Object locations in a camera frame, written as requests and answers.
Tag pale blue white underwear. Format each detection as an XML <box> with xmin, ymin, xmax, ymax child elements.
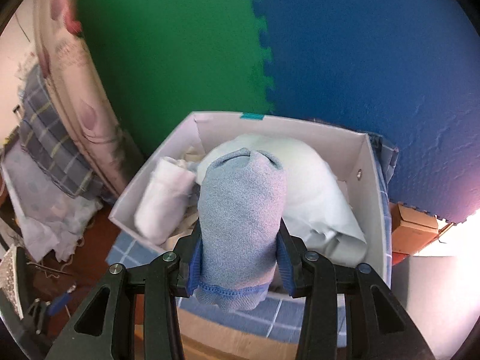
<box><xmin>197</xmin><ymin>134</ymin><xmax>368</xmax><ymax>267</ymax></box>

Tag white socks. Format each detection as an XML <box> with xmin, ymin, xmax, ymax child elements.
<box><xmin>134</xmin><ymin>157</ymin><xmax>196</xmax><ymax>245</ymax></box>

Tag grey blue underwear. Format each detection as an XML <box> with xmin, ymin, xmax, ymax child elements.
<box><xmin>194</xmin><ymin>149</ymin><xmax>287</xmax><ymax>312</ymax></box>

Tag cream bra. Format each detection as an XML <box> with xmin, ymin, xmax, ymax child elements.
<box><xmin>161</xmin><ymin>146</ymin><xmax>205</xmax><ymax>251</ymax></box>

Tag blue checked cloth cover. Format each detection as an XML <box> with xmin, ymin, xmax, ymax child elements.
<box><xmin>106</xmin><ymin>134</ymin><xmax>399</xmax><ymax>344</ymax></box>

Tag wooden nightstand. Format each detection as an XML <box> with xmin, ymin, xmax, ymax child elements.
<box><xmin>134</xmin><ymin>306</ymin><xmax>301</xmax><ymax>360</ymax></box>

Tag white XINCCI shoe box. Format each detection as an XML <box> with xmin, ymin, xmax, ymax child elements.
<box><xmin>110</xmin><ymin>112</ymin><xmax>391</xmax><ymax>299</ymax></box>

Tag orange cardboard box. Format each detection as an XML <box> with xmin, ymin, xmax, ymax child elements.
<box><xmin>391</xmin><ymin>204</ymin><xmax>454</xmax><ymax>255</ymax></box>

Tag white floral bedsheet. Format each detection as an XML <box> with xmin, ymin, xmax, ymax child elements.
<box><xmin>1</xmin><ymin>142</ymin><xmax>102</xmax><ymax>262</ymax></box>

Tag grey plaid bedding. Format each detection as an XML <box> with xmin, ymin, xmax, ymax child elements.
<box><xmin>19</xmin><ymin>65</ymin><xmax>103</xmax><ymax>200</ymax></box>

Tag beige patterned curtain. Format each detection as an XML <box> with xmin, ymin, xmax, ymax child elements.
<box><xmin>33</xmin><ymin>0</ymin><xmax>143</xmax><ymax>197</ymax></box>

